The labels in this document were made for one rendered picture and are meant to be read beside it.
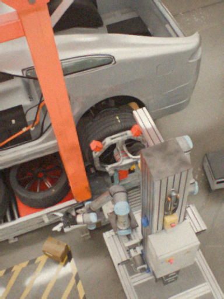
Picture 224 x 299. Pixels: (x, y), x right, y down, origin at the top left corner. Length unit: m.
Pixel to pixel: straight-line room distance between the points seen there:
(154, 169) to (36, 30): 1.07
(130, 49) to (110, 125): 0.72
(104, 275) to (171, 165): 2.11
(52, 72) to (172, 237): 1.51
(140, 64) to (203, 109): 1.98
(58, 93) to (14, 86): 1.86
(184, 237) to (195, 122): 2.44
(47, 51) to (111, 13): 2.96
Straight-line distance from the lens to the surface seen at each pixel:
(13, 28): 2.42
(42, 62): 2.57
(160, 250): 3.08
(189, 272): 4.12
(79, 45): 3.48
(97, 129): 3.77
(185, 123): 5.26
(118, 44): 3.56
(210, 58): 6.14
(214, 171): 4.49
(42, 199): 4.22
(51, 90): 2.75
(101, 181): 4.30
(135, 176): 4.52
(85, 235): 4.37
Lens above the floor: 4.12
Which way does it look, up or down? 55 degrees down
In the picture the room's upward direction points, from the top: 7 degrees counter-clockwise
